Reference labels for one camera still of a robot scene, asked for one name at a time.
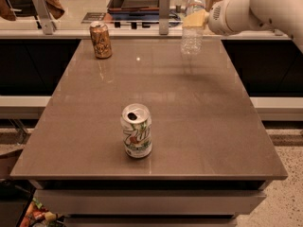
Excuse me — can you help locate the clear plastic water bottle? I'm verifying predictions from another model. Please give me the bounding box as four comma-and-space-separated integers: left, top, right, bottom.
181, 0, 205, 55

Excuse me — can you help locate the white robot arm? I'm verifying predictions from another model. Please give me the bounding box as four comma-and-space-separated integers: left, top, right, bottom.
183, 0, 303, 52

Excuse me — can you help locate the colourful snack bag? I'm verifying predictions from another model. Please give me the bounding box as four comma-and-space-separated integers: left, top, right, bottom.
17, 198, 65, 227

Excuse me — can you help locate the left metal glass bracket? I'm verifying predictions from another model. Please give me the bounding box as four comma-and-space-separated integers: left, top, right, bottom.
32, 0, 56, 35

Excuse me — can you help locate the metal glass bracket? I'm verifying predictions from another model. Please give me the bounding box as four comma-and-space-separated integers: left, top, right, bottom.
32, 0, 56, 35
159, 0, 170, 35

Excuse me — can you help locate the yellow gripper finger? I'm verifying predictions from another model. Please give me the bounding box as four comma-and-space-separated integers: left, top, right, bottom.
183, 9, 209, 27

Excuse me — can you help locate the brown jacket on chair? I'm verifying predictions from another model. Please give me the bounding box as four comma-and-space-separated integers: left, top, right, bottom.
0, 0, 64, 21

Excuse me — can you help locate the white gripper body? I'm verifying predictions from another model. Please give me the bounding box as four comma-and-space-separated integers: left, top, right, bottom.
207, 0, 250, 35

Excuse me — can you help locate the brown soda can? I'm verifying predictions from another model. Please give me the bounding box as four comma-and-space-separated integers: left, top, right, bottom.
90, 21, 112, 59

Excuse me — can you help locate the middle metal glass bracket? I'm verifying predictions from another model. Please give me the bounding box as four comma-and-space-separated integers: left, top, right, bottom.
159, 0, 170, 35

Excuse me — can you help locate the white 7up soda can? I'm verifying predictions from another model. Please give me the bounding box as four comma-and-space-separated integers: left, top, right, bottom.
120, 103, 152, 159

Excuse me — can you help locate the open grey storage box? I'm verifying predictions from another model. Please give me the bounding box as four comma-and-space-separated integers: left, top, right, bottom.
107, 0, 168, 13

